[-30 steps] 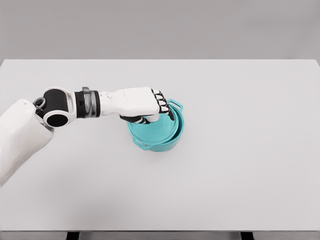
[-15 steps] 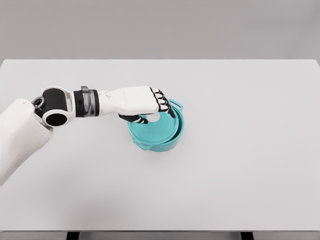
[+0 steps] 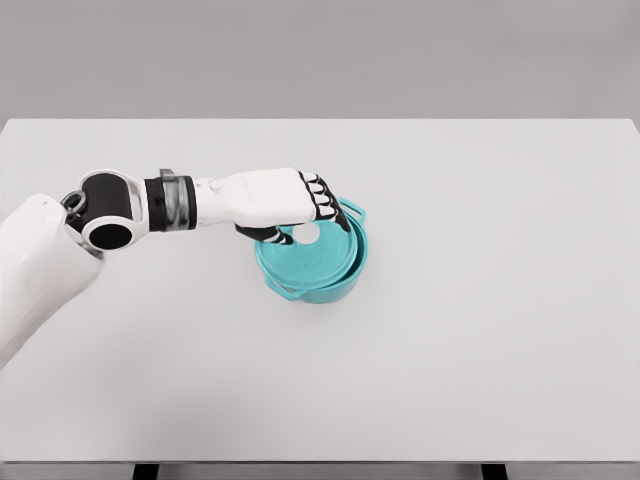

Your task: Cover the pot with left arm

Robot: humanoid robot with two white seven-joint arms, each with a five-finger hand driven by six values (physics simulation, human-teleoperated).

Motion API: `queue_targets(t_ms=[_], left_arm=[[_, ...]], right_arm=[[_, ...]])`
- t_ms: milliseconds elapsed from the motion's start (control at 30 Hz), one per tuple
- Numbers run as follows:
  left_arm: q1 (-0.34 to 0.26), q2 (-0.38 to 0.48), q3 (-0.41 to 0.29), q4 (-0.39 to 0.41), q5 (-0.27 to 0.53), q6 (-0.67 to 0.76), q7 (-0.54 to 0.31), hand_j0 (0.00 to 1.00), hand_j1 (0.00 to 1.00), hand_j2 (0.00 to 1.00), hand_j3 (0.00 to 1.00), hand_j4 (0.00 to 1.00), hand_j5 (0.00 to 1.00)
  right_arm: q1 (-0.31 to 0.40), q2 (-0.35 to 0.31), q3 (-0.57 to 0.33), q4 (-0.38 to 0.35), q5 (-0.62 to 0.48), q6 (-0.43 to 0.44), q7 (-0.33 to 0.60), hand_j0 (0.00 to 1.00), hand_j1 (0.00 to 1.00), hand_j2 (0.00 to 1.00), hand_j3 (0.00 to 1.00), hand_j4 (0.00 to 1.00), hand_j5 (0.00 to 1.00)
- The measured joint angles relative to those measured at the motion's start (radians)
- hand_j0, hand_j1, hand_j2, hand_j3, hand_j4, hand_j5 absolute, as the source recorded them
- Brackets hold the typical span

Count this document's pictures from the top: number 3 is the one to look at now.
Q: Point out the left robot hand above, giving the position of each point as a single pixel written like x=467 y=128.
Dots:
x=272 y=196

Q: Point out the teal pot lid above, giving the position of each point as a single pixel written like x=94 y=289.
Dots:
x=312 y=262

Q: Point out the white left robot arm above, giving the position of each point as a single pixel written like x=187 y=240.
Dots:
x=45 y=260

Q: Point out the teal pot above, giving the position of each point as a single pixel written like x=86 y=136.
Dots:
x=325 y=292

